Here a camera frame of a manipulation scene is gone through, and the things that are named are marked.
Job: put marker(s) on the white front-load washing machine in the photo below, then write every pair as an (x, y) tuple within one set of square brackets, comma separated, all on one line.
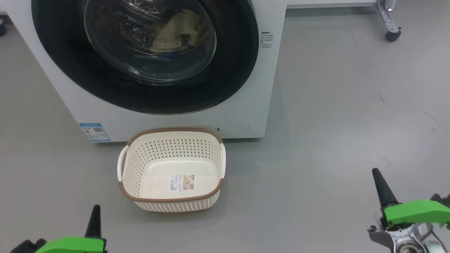
[(168, 121)]

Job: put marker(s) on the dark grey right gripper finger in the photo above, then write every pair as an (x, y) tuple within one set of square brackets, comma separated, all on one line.
[(383, 191)]

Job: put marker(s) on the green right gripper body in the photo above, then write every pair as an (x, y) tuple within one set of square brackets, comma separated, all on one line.
[(418, 211)]

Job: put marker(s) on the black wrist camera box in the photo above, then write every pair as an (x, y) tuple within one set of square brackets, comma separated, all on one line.
[(441, 199), (26, 246)]

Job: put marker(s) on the round black glass washer door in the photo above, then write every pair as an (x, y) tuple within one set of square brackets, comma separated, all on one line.
[(70, 70)]

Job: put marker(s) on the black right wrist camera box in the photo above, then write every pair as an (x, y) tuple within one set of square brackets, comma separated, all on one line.
[(441, 199)]

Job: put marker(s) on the cream perforated laundry basket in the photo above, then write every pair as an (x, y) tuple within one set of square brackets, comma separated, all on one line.
[(175, 147)]

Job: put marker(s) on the small printed text label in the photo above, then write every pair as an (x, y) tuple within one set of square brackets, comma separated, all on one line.
[(267, 40)]

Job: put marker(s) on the white product sticker in basket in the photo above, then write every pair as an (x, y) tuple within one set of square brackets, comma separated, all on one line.
[(182, 182)]

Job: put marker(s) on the pale yellow garment bear print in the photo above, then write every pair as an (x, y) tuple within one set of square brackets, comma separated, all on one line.
[(186, 24)]

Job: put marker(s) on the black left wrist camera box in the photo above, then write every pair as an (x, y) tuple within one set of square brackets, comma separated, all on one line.
[(26, 246)]

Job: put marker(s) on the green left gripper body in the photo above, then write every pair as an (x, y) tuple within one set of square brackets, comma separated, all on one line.
[(74, 246)]

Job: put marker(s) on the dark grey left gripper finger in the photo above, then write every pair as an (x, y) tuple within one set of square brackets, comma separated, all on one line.
[(94, 225)]

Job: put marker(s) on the blue energy label sticker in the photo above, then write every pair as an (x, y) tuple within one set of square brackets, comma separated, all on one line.
[(95, 132)]

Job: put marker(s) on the grey partition leg with caster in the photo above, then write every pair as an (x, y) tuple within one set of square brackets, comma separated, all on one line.
[(390, 21)]

